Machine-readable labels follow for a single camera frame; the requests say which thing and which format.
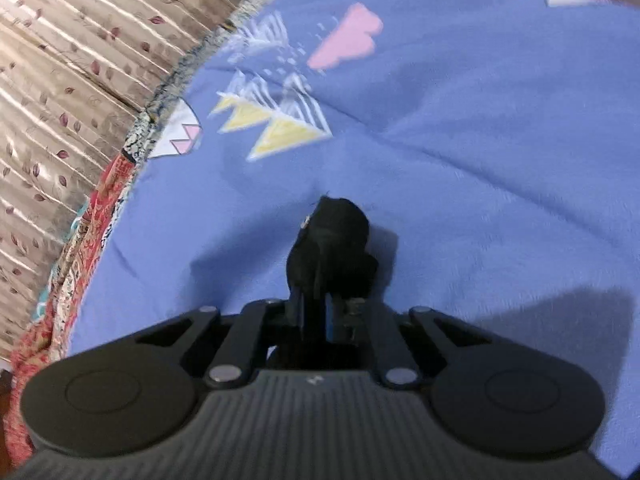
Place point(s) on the red patterned cloth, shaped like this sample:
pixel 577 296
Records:
pixel 87 240

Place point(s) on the teal patterned cloth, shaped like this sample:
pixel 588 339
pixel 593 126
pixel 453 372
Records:
pixel 46 302

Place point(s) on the black pants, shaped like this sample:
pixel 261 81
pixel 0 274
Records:
pixel 334 240

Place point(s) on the blue printed blanket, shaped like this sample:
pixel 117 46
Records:
pixel 450 135

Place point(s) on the beige floral curtain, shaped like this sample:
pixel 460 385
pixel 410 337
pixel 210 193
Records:
pixel 60 85

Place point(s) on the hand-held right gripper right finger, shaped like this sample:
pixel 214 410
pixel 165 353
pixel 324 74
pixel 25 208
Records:
pixel 330 316

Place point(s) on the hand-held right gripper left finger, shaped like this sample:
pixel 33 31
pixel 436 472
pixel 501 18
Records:
pixel 302 312

